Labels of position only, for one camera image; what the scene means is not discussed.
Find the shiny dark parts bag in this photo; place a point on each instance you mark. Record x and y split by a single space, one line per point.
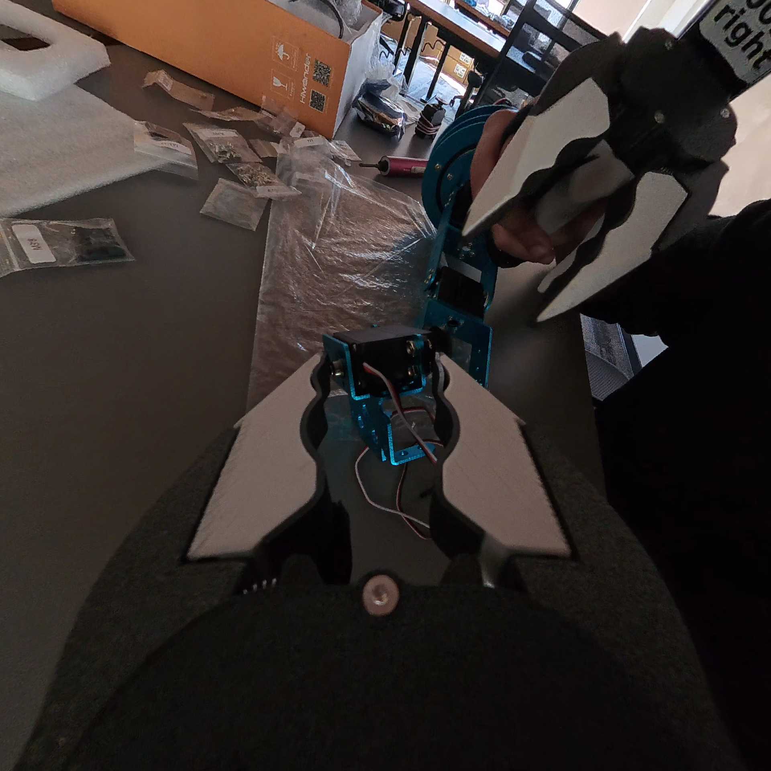
379 111

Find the grey desk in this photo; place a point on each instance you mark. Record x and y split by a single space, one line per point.
120 361

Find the large clear plastic bag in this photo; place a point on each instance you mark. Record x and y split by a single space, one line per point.
337 253

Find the background desk with black legs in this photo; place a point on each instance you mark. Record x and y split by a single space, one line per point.
458 24

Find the white foam sheet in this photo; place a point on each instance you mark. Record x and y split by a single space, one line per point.
72 144

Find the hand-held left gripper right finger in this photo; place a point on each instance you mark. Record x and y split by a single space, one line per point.
506 482

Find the person's right hand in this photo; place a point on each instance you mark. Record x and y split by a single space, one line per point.
530 247

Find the white foam block with hole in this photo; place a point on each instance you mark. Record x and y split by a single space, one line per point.
72 60

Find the pile of small screw bags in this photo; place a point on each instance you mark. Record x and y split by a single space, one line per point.
241 171

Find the blue toy robot arm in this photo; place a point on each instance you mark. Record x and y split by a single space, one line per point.
449 180

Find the blue servo bracket assembly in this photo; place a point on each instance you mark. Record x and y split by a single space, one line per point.
385 355

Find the red electric screwdriver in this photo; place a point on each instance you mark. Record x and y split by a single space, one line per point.
400 165

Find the orange cardboard box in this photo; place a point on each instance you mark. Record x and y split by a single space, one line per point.
211 48

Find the black servo motor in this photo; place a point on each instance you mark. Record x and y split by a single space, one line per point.
432 117

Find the person's right forearm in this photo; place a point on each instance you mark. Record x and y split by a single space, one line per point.
723 271

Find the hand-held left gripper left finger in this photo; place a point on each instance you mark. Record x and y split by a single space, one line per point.
253 482

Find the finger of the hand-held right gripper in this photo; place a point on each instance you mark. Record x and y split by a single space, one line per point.
632 229
542 132

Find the small bag of black parts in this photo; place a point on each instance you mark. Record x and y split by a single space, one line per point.
90 247

